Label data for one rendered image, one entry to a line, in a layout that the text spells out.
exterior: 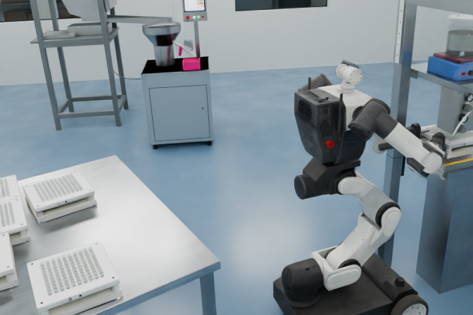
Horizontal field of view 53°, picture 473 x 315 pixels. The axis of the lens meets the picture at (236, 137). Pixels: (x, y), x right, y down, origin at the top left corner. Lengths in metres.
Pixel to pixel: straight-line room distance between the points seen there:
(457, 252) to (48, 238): 2.05
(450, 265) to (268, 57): 4.95
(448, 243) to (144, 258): 1.66
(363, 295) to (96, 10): 3.80
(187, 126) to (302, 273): 2.46
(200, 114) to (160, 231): 2.71
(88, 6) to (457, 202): 3.91
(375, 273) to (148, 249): 1.35
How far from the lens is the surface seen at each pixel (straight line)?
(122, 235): 1.92
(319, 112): 2.00
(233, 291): 2.87
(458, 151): 2.54
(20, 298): 1.76
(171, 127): 4.56
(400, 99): 2.52
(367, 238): 2.53
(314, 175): 2.19
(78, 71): 7.43
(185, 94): 4.45
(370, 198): 2.41
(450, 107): 2.33
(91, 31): 5.36
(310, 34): 7.27
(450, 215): 2.71
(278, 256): 3.11
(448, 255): 2.86
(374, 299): 2.61
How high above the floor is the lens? 1.87
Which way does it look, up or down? 23 degrees down
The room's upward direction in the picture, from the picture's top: 3 degrees counter-clockwise
